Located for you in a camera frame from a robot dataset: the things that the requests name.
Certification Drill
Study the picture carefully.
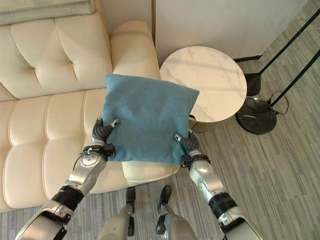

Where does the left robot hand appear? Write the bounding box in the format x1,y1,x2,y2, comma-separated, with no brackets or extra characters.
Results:
91,116,121,147

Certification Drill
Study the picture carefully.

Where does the right silver robot leg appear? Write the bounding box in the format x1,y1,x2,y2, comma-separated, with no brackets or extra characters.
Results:
155,184,201,240

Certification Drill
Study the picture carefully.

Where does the left silver robot leg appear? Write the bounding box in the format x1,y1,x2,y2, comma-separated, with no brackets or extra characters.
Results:
98,186,137,240

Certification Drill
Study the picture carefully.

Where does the black floor lamp pole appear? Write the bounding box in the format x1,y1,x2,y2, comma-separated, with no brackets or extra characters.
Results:
270,46,320,107

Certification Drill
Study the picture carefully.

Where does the black flat partition foot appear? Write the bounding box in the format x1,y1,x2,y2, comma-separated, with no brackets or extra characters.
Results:
233,54,263,63

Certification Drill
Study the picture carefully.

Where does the black round floor lamp base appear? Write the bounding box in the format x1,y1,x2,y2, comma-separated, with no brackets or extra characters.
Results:
235,96,278,136

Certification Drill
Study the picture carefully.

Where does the black power cable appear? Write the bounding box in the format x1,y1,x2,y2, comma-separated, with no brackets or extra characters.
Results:
266,90,290,116

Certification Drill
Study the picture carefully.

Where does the round white marble side table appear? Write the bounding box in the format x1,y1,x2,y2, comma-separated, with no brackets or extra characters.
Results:
159,45,248,134

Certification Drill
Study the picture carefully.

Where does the cream leather sofa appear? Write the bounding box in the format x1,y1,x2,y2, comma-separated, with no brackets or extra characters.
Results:
0,0,181,213

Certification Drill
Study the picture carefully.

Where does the blue square cushion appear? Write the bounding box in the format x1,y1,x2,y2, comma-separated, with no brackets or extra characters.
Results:
101,73,200,166

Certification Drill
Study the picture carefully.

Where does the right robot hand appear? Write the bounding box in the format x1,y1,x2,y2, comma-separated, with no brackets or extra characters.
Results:
173,128,201,152

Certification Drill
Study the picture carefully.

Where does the black thin stand pole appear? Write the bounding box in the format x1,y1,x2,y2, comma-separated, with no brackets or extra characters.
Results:
257,5,320,77

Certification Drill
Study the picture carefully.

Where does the silver robot leg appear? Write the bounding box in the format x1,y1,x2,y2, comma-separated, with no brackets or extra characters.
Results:
155,184,201,240
98,186,137,240

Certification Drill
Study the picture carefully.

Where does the pale green cushion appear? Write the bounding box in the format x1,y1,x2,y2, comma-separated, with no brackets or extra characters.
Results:
0,0,97,26

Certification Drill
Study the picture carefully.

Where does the black square stand base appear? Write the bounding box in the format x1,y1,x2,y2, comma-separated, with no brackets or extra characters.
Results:
243,72,263,97

